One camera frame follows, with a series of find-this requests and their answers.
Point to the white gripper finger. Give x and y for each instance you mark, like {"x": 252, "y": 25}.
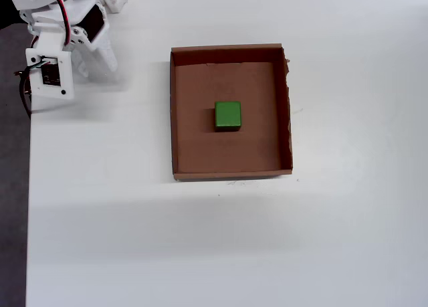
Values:
{"x": 81, "y": 64}
{"x": 107, "y": 57}

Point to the green cube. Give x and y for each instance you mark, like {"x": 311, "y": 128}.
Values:
{"x": 227, "y": 114}

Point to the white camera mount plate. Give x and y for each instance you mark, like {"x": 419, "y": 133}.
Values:
{"x": 65, "y": 76}

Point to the brown cardboard box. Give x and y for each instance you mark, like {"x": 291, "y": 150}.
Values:
{"x": 200, "y": 153}

